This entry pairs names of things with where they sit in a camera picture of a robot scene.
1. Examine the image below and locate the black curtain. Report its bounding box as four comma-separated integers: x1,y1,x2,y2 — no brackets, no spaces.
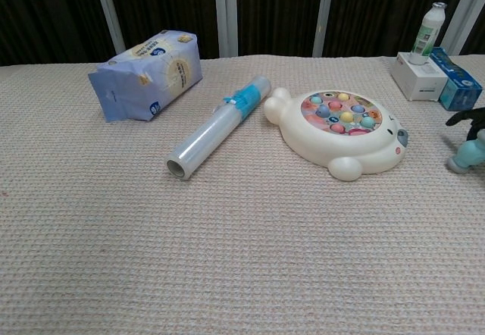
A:
0,0,485,67

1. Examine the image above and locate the white fish toy game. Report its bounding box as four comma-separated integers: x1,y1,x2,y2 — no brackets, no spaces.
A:
263,86,411,182

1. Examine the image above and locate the beige woven tablecloth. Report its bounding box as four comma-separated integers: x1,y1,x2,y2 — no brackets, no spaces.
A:
0,55,485,335

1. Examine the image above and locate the clear plastic wrap roll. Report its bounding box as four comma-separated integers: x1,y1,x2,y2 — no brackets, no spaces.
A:
165,75,272,181

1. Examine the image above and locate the white cardboard box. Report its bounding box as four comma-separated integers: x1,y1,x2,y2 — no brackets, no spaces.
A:
390,51,449,102

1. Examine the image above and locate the lavender tissue pack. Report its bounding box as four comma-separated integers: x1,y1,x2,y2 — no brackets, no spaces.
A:
87,29,203,124

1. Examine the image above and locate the white plastic bottle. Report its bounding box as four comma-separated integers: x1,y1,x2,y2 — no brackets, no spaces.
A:
409,2,448,66

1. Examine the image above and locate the white frame post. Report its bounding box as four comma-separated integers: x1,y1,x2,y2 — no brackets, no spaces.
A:
90,0,126,54
441,0,485,56
214,0,239,58
312,0,337,58

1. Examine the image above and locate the blue cardboard box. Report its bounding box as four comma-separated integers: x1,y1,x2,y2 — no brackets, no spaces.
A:
429,46,483,112

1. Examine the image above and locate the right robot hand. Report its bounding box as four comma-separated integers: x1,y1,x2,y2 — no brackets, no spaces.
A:
445,107,485,142

